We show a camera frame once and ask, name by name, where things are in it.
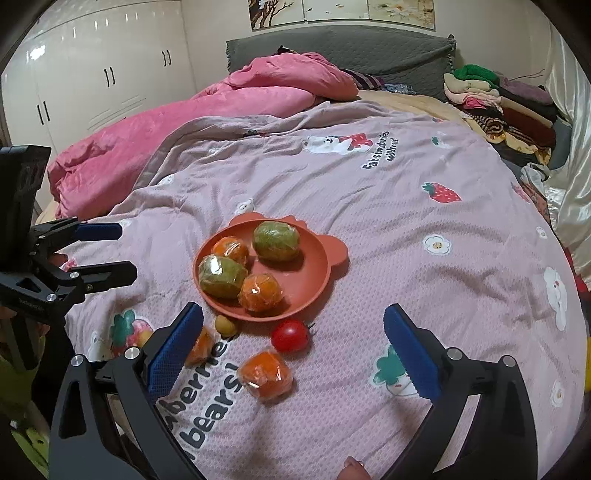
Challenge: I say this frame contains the green fruit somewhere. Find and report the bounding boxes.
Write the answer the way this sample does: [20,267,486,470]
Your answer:
[197,254,249,299]
[252,221,300,262]

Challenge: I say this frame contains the orange fruit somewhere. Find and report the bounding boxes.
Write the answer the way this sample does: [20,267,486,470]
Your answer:
[238,349,294,402]
[184,326,215,368]

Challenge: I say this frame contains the person's hand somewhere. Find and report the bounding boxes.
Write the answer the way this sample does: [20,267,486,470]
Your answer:
[337,456,372,480]

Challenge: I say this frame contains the green sleeve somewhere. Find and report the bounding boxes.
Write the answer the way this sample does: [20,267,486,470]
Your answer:
[1,334,48,479]

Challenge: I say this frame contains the pink blanket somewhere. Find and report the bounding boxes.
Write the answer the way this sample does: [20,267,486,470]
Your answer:
[48,53,358,220]

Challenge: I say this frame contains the small tan longan fruit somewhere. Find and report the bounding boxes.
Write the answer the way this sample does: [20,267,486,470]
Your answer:
[214,315,238,338]

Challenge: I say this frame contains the wrapped orange in plate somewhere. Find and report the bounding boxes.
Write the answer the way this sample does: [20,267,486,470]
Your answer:
[238,273,283,313]
[211,236,249,267]

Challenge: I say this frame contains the white wardrobe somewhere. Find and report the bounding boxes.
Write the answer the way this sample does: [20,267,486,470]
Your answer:
[1,1,197,153]

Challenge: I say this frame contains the red cherry tomato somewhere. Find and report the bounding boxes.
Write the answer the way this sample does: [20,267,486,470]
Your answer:
[270,319,311,354]

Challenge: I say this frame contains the orange bear-shaped plate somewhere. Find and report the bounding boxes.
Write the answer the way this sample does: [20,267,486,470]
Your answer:
[200,215,349,322]

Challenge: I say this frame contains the mauve patterned quilt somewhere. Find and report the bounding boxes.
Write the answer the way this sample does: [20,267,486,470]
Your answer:
[66,101,587,479]

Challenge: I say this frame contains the cream satin curtain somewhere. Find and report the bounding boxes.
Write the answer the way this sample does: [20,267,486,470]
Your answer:
[528,19,590,276]

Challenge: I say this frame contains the pile of folded clothes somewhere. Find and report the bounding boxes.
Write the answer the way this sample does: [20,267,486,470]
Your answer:
[443,64,571,170]

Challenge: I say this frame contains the beige bed sheet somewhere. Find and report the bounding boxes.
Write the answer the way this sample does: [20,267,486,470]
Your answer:
[359,90,464,124]

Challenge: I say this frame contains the grey headboard cover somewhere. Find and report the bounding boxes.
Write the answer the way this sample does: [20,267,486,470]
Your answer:
[226,25,456,101]

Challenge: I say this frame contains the wall painting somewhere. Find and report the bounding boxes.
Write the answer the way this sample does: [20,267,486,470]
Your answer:
[249,0,436,31]

